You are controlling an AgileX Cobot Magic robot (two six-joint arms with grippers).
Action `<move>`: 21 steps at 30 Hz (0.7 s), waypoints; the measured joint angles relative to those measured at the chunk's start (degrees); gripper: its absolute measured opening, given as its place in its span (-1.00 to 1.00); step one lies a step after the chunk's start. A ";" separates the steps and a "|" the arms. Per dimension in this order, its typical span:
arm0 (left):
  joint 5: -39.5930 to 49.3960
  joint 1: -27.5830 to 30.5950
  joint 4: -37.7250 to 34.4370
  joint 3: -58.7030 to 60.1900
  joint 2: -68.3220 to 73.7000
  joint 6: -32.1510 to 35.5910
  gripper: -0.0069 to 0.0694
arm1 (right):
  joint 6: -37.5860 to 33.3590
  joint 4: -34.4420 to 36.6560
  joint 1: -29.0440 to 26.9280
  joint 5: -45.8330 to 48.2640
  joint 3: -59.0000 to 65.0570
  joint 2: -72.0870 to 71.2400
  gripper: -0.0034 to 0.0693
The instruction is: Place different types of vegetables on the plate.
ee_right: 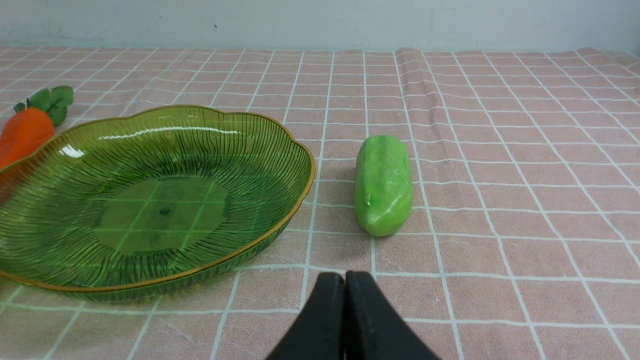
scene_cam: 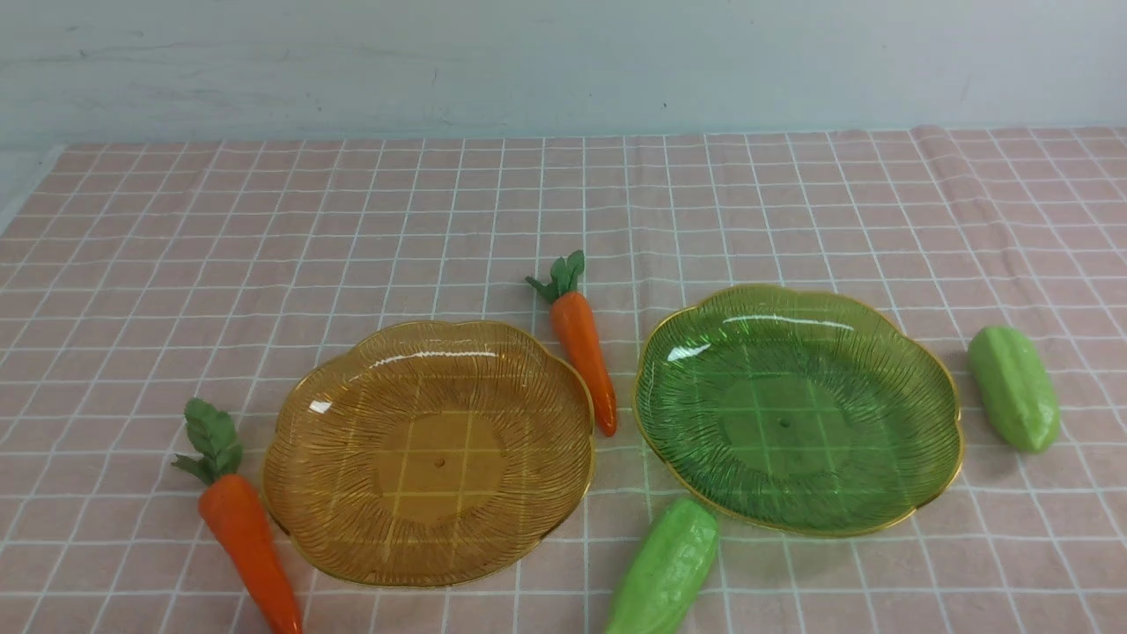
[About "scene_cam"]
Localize orange toy carrot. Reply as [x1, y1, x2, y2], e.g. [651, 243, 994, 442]
[172, 398, 303, 633]
[525, 249, 616, 437]

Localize green toy gourd bottom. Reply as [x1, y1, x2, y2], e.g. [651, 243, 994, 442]
[604, 498, 719, 633]

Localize green toy gourd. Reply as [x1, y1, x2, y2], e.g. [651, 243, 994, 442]
[604, 498, 719, 633]
[969, 325, 1061, 453]

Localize amber glass plate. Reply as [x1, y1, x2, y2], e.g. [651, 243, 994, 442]
[261, 321, 595, 587]

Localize green glass plate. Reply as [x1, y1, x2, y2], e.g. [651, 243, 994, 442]
[632, 284, 966, 537]

